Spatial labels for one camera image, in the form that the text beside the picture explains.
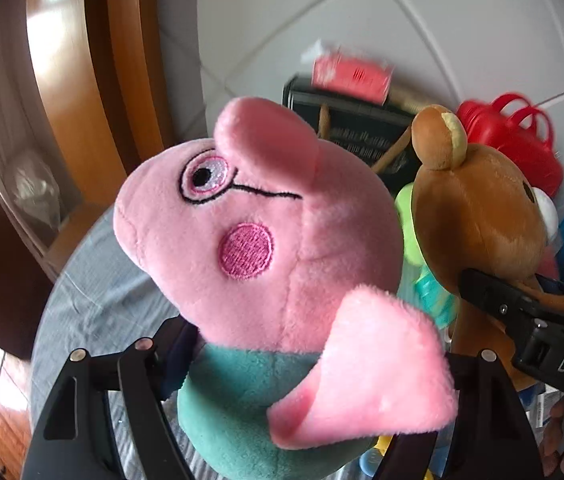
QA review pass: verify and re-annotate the brown bear plush toy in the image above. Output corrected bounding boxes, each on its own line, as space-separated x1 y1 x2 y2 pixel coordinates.
410 105 564 396

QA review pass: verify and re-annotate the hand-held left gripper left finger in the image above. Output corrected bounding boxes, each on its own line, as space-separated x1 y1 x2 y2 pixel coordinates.
27 314 199 480

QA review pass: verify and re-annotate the wooden door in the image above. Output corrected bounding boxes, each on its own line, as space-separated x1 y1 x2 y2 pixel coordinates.
22 0 178 281

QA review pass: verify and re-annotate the clear plastic bag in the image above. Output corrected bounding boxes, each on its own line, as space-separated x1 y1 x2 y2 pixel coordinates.
4 150 63 226

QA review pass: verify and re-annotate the green frog toy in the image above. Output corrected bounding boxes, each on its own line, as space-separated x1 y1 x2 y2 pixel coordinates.
394 182 427 271

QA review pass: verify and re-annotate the pink pig plush toy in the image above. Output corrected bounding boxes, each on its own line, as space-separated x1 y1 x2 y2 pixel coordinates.
113 97 459 480

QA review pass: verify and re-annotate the red plastic case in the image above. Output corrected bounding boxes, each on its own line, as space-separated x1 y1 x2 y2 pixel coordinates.
457 92 564 198

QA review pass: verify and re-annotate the person's right hand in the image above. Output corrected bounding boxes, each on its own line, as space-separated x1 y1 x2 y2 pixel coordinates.
541 400 564 477

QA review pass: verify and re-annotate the grey bed sheet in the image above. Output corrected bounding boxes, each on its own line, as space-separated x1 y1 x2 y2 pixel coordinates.
29 205 198 480

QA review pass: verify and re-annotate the red paper packet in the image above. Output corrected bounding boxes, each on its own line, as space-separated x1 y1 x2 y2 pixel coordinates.
312 52 394 103

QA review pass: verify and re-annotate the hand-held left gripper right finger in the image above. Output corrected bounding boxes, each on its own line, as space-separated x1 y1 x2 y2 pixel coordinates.
377 349 543 480

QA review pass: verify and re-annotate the dark gift bag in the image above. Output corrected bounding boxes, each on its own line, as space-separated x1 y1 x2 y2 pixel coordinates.
282 75 423 193

